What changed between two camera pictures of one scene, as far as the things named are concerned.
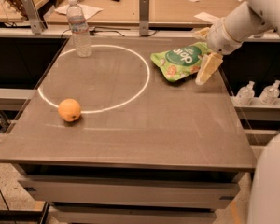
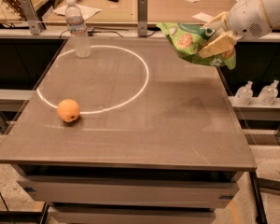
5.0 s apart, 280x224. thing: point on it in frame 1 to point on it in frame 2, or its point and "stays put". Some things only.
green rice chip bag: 181,62 to 188,38
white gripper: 221,38 to 246,19
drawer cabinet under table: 133,194 stays put
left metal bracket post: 35,21 stays put
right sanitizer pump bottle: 270,93 stays put
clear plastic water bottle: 79,30 stays put
